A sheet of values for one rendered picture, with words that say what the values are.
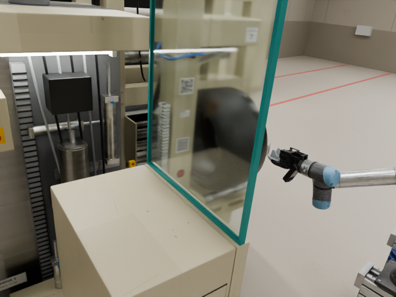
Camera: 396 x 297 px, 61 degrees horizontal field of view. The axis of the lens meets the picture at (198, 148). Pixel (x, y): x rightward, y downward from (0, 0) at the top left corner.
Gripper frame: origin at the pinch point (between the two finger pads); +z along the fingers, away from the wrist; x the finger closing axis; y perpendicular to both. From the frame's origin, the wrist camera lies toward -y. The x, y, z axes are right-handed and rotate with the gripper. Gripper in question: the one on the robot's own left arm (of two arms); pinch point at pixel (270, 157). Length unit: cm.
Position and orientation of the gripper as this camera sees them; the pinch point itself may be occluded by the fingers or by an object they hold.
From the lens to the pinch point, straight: 165.4
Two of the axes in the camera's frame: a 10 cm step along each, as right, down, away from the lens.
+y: 0.2, -9.4, -3.3
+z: -5.8, -2.8, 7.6
